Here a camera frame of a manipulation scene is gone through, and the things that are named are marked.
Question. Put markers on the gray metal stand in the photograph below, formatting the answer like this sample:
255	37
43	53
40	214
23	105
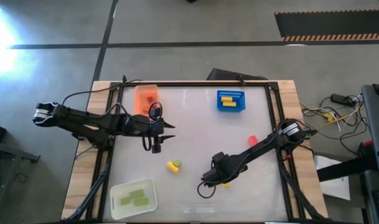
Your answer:
8	152

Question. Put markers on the black floor bar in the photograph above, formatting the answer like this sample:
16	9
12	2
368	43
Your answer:
344	168

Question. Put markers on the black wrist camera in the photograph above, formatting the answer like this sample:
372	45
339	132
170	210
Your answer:
219	158
156	147

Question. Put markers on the black side desk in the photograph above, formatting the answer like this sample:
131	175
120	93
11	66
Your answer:
376	130

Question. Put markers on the white paper sheet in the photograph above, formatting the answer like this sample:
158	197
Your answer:
335	186

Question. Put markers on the black metal table frame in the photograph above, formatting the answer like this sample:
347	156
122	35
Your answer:
192	83

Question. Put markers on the black hazard-striped floor mat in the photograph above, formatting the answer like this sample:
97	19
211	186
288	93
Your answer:
332	25

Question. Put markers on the red clamp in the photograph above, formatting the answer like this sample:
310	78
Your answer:
368	143

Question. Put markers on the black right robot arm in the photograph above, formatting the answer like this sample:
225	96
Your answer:
264	144

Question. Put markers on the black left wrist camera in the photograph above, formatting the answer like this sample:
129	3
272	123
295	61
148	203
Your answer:
156	147

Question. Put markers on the blue slotted plastic basket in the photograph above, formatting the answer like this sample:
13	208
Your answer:
240	99

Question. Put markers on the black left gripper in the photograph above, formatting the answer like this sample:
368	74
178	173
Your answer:
142	126

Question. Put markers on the translucent orange plastic bin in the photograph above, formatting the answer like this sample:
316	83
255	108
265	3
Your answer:
141	93

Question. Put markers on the translucent white plastic bin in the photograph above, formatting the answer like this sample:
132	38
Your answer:
117	211

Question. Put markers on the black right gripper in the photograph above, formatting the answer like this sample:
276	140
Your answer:
223	172

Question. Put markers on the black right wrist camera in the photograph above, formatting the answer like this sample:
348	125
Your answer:
219	158

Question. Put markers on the long green block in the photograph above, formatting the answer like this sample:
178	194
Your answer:
141	202

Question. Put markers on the black power strip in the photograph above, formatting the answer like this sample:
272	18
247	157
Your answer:
340	99

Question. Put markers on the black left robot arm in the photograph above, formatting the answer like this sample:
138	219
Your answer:
83	119

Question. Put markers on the small red block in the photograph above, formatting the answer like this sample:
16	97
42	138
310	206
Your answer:
150	99

